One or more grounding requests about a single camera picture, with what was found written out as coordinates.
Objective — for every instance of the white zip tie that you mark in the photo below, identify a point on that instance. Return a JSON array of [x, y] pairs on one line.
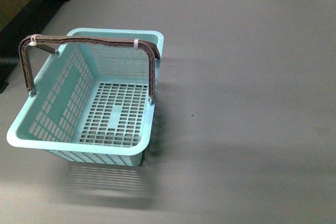
[[136, 44], [33, 41]]

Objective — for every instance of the brown basket handle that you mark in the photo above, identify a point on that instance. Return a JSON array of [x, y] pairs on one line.
[[45, 42]]

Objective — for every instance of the white zip tie left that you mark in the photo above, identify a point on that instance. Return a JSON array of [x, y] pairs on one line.
[[33, 41]]

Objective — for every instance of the black display stand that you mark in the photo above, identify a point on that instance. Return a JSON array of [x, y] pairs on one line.
[[19, 18]]

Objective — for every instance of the light blue plastic basket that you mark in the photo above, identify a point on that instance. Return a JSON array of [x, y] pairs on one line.
[[91, 103]]

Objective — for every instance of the white zip tie right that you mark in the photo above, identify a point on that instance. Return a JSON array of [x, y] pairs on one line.
[[136, 44]]

